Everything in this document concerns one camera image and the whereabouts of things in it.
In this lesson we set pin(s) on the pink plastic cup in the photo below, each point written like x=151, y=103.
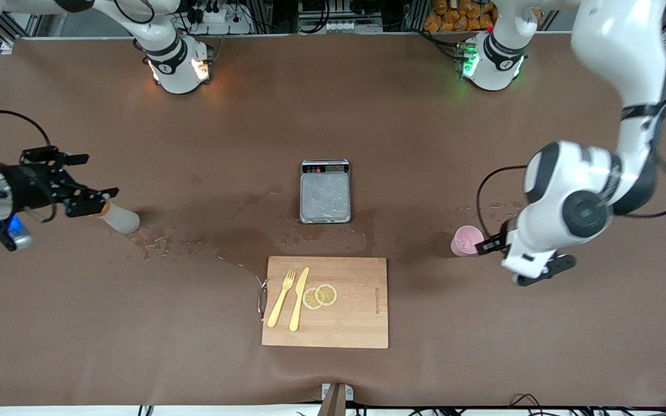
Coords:
x=465, y=240

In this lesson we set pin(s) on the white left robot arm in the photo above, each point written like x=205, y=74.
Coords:
x=581, y=190

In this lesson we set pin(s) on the metal table edge bracket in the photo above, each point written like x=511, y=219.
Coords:
x=336, y=398

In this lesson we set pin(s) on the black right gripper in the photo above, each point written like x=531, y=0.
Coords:
x=28, y=186

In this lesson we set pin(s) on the yellow plastic fork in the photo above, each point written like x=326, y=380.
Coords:
x=279, y=303

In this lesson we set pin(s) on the lemon slice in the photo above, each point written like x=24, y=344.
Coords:
x=311, y=299
x=327, y=294

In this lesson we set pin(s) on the yellow plastic knife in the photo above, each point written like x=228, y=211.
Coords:
x=298, y=300

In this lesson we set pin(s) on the wooden cutting board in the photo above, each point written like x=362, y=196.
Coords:
x=356, y=312

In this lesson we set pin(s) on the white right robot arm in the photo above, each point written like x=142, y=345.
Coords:
x=177, y=69

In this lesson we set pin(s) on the white power strip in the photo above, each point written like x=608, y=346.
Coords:
x=217, y=17

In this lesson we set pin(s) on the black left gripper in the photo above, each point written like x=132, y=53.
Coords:
x=488, y=245

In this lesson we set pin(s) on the silver digital kitchen scale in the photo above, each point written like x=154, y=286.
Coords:
x=325, y=196

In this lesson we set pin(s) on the orange snack bags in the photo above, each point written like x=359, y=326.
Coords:
x=454, y=17

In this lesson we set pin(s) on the sauce bottle with orange cap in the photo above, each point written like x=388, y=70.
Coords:
x=122, y=219

